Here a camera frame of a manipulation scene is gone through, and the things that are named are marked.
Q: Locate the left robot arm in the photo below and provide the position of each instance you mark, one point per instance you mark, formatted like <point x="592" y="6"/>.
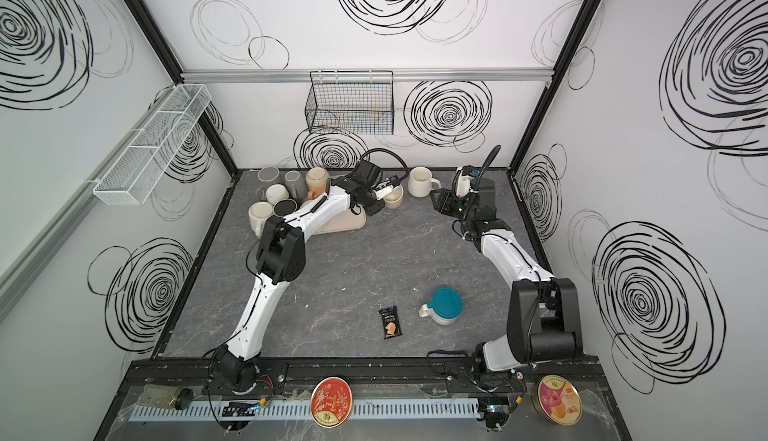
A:
<point x="280" y="259"/>

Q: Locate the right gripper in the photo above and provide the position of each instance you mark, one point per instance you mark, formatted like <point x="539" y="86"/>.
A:
<point x="471" y="186"/>

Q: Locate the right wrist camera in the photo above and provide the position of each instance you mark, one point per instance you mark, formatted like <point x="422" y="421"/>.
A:
<point x="461" y="184"/>

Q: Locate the black wire basket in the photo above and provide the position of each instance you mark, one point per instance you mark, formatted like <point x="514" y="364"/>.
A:
<point x="355" y="101"/>

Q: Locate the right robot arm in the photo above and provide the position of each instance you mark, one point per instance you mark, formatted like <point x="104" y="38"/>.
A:
<point x="543" y="320"/>

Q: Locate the black snack packet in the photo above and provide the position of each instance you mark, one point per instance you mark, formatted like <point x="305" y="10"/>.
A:
<point x="390" y="322"/>

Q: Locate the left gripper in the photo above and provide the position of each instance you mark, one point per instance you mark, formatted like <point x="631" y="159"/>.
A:
<point x="372" y="191"/>

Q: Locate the white mesh wall shelf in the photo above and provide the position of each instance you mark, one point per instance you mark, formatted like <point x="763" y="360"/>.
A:
<point x="168" y="143"/>

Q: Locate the red round tin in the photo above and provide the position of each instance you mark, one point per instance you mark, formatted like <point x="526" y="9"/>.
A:
<point x="331" y="402"/>

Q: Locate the cream and orange mug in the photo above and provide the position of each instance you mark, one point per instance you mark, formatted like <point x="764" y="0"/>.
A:
<point x="316" y="180"/>

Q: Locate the light grey mug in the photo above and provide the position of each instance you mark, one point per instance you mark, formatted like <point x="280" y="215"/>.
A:
<point x="296" y="186"/>

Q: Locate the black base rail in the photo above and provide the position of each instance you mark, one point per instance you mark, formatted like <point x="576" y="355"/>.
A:
<point x="456" y="372"/>

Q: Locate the large white mug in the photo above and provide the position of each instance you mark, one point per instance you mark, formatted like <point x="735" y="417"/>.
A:
<point x="421" y="182"/>

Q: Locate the tall dark grey mug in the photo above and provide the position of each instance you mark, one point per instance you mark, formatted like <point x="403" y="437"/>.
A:
<point x="267" y="177"/>

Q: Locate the black mug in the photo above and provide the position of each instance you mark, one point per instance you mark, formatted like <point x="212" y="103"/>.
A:
<point x="285" y="207"/>

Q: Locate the beige serving tray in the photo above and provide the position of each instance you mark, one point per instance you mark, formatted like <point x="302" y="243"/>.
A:
<point x="346" y="221"/>

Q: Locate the white slotted cable duct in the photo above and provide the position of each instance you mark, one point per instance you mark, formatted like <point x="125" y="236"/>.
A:
<point x="292" y="410"/>

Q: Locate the small clear jar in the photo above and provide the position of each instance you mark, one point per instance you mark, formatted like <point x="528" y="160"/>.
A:
<point x="166" y="397"/>

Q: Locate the wide cream white mug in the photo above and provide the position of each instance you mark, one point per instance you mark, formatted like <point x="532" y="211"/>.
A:
<point x="258" y="214"/>

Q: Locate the pink yellow round tin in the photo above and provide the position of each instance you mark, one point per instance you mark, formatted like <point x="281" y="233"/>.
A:
<point x="557" y="400"/>

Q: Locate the teal lidded white mug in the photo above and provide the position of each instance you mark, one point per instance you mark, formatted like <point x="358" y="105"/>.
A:
<point x="444" y="307"/>

